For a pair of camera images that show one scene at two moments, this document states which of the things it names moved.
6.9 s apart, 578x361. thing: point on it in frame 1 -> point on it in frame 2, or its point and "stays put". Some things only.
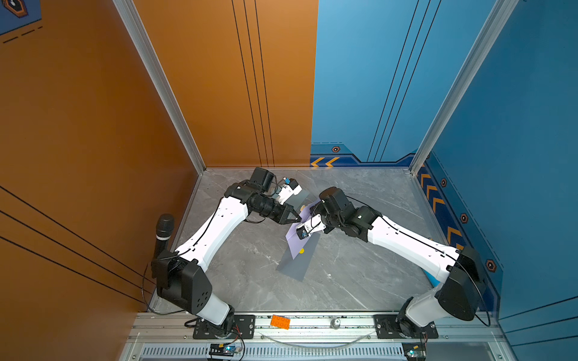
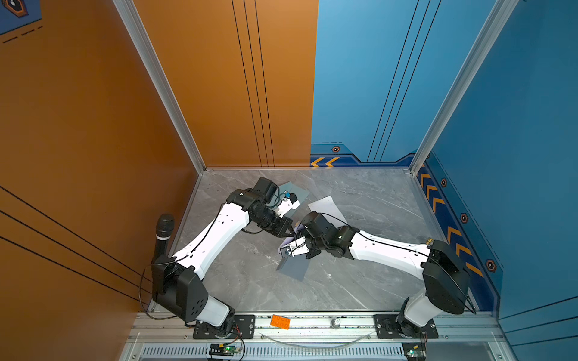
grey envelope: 297,267 stays put
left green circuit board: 223,349 stays put
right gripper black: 317,208 -> 311,253
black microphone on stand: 165,228 stays put
